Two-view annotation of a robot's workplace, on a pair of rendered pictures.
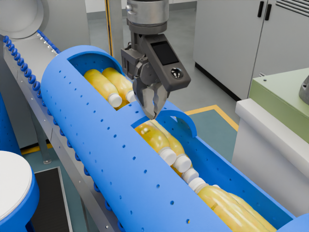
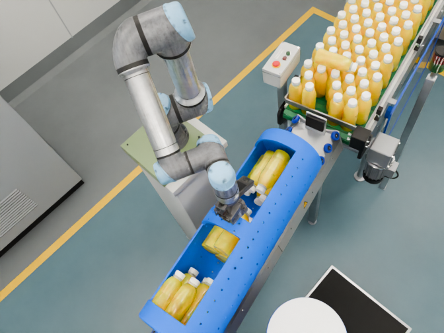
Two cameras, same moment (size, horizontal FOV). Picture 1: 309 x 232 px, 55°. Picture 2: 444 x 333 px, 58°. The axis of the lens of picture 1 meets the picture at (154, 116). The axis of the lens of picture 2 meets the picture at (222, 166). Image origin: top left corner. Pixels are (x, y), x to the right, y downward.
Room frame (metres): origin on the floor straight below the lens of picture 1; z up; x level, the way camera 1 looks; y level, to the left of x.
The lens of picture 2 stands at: (0.63, 0.57, 2.58)
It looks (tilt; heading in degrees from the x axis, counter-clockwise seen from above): 60 degrees down; 261
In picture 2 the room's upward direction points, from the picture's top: 17 degrees counter-clockwise
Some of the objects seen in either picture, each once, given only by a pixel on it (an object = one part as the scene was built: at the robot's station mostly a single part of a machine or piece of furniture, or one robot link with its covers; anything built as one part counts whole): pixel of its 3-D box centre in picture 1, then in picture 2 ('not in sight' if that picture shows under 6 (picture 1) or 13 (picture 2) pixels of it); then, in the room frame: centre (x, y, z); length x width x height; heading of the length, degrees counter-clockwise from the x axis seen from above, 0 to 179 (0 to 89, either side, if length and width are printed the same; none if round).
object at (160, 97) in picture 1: (154, 95); not in sight; (0.56, 0.00, 1.27); 0.06 x 0.03 x 0.09; 33
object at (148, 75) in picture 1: (146, 50); (229, 203); (0.56, 0.02, 1.37); 0.09 x 0.08 x 0.12; 33
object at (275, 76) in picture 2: not in sight; (281, 64); (-0.01, -0.69, 1.05); 0.20 x 0.10 x 0.10; 33
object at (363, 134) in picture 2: not in sight; (359, 139); (-0.13, -0.19, 0.95); 0.10 x 0.07 x 0.10; 123
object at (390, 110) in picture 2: not in sight; (406, 87); (-0.66, -0.47, 0.70); 0.80 x 0.05 x 0.50; 33
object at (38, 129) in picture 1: (38, 129); not in sight; (1.68, 0.82, 0.31); 0.06 x 0.06 x 0.63; 33
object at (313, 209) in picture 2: not in sight; (314, 201); (0.03, -0.24, 0.31); 0.06 x 0.06 x 0.63; 33
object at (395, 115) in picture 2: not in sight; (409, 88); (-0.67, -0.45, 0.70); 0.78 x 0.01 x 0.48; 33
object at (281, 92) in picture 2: not in sight; (283, 127); (-0.01, -0.69, 0.50); 0.04 x 0.04 x 1.00; 33
